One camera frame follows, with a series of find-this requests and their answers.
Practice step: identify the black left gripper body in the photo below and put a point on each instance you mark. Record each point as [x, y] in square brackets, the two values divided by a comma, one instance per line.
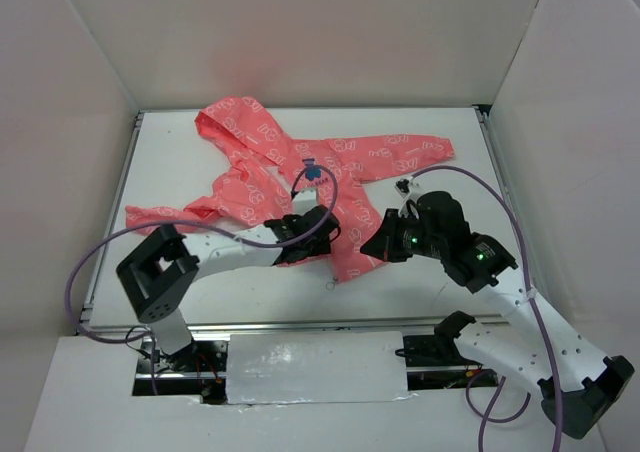
[320, 227]

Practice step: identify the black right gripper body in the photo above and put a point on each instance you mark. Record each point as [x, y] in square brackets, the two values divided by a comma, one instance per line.
[388, 237]

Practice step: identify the pink bear print jacket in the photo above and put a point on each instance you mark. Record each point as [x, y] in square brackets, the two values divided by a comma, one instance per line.
[266, 164]

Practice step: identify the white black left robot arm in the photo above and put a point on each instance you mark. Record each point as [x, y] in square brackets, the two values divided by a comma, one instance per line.
[157, 274]

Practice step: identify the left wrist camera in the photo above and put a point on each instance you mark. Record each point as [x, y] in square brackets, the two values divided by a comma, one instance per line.
[304, 201]

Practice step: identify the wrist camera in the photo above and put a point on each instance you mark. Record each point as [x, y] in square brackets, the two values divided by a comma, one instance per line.
[409, 190]
[304, 201]

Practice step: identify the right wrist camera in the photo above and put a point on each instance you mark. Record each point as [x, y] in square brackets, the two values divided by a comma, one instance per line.
[409, 190]

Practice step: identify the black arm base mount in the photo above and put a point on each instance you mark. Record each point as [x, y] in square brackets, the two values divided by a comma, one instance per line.
[427, 351]

